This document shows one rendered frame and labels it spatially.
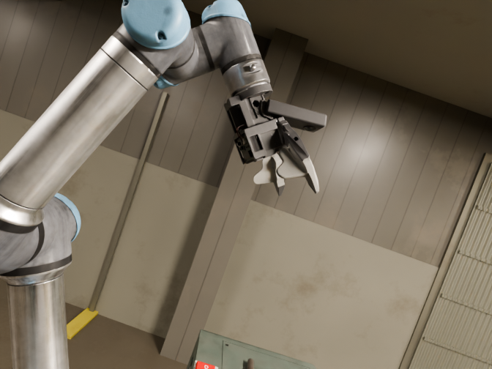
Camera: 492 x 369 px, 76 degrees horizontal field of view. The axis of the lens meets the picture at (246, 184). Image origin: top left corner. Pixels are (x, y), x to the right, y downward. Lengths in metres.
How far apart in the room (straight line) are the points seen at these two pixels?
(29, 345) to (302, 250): 2.70
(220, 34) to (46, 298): 0.54
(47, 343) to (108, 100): 0.45
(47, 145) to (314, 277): 2.97
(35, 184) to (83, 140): 0.08
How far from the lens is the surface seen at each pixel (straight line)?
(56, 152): 0.46
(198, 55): 0.56
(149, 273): 3.35
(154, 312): 3.48
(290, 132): 0.52
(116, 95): 0.44
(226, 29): 0.57
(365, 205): 3.23
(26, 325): 0.69
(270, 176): 0.62
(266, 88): 0.55
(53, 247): 0.64
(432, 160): 3.47
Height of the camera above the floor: 1.89
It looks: 3 degrees down
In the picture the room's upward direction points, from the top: 20 degrees clockwise
